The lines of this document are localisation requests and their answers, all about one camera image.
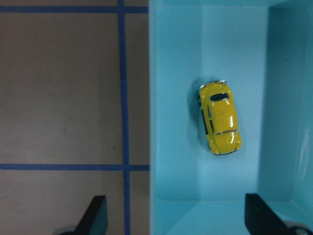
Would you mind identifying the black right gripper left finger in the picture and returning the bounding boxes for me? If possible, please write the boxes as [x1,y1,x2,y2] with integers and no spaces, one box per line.
[73,195,108,235]

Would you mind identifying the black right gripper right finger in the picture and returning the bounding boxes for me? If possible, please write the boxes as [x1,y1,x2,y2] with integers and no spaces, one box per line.
[245,193,292,235]

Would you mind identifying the yellow beetle toy car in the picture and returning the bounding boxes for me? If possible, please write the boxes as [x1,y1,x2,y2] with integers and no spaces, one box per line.
[198,80,242,155]

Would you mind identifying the turquoise storage bin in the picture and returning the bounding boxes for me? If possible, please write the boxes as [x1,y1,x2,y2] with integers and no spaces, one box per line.
[149,0,313,235]

